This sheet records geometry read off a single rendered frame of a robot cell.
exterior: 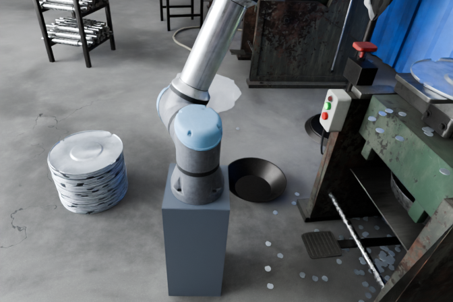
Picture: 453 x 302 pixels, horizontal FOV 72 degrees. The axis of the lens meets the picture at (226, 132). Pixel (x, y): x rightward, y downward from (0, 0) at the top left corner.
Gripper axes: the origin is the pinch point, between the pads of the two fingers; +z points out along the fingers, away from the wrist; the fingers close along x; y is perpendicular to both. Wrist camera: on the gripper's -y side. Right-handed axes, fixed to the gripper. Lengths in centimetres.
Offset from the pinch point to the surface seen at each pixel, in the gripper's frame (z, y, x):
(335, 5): 25, 118, -48
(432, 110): 15.8, -30.8, -4.9
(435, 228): 30, -57, 7
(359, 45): 9.0, -1.0, 2.8
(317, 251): 69, -36, 17
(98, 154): 61, 14, 95
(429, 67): 6.8, -23.0, -5.2
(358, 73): 16.7, -6.0, 3.2
